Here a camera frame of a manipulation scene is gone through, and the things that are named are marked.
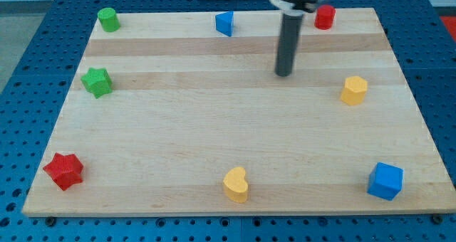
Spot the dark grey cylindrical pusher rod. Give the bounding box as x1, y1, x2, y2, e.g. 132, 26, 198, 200
274, 14, 304, 77

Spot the blue triangle block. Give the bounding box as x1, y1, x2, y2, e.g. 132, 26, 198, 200
215, 11, 234, 37

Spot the red cylinder block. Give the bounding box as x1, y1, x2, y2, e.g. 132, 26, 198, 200
314, 5, 336, 30

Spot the yellow hexagon block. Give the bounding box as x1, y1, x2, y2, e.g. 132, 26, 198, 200
340, 76, 368, 106

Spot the wooden board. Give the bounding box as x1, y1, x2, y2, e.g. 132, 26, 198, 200
23, 8, 455, 217

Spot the yellow heart block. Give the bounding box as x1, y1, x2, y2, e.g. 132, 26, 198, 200
223, 167, 249, 204

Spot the blue cube block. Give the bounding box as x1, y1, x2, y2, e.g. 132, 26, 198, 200
367, 162, 404, 201

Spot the green cylinder block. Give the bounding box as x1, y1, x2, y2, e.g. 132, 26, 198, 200
97, 7, 120, 32

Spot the green star block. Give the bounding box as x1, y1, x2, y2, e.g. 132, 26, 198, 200
81, 68, 113, 99

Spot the red star block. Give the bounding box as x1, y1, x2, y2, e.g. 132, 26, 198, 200
43, 153, 84, 191

